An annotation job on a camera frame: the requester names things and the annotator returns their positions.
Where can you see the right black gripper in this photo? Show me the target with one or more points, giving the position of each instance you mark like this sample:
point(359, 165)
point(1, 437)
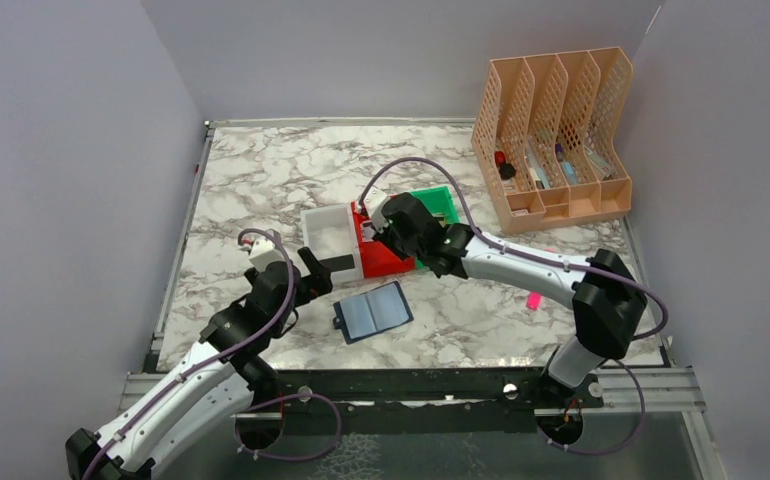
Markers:
point(383, 235)

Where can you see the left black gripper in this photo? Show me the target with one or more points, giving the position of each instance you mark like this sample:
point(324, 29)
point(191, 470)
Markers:
point(318, 282)

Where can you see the white plastic bin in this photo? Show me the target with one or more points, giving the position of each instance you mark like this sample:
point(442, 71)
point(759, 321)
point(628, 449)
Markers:
point(328, 232)

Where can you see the pink highlighter pen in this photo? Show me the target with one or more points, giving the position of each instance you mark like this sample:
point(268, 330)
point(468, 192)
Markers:
point(533, 301)

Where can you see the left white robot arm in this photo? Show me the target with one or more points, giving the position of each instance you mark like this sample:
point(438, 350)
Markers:
point(221, 373)

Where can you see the clear pen pack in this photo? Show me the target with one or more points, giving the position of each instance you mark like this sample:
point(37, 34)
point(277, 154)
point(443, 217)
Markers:
point(537, 172)

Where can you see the navy blue card holder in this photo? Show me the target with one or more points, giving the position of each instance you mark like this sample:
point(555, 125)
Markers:
point(371, 313)

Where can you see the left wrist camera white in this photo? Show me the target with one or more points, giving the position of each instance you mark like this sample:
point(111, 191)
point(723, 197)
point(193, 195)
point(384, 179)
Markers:
point(261, 253)

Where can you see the grey stapler in rack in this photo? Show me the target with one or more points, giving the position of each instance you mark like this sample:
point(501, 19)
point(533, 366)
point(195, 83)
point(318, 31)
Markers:
point(603, 169)

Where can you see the red plastic bin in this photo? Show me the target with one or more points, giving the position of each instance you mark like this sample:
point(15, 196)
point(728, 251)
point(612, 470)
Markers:
point(376, 259)

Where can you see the red black stamp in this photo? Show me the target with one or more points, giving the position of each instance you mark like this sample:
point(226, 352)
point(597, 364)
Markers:
point(506, 170)

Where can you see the green plastic bin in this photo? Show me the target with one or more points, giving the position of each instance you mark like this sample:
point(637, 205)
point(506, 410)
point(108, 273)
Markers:
point(439, 203)

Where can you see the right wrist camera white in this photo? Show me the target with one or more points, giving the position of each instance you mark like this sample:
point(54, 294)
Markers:
point(370, 208)

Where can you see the peach file organizer rack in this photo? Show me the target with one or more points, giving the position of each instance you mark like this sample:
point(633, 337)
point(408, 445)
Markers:
point(559, 102)

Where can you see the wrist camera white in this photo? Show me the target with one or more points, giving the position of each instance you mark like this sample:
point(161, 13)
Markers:
point(370, 208)
point(261, 253)

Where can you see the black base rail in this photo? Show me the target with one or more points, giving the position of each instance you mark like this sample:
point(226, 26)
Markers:
point(456, 400)

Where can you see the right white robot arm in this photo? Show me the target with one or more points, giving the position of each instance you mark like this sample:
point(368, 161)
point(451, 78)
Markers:
point(599, 289)

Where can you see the black card in white bin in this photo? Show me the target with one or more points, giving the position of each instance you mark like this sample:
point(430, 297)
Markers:
point(340, 263)

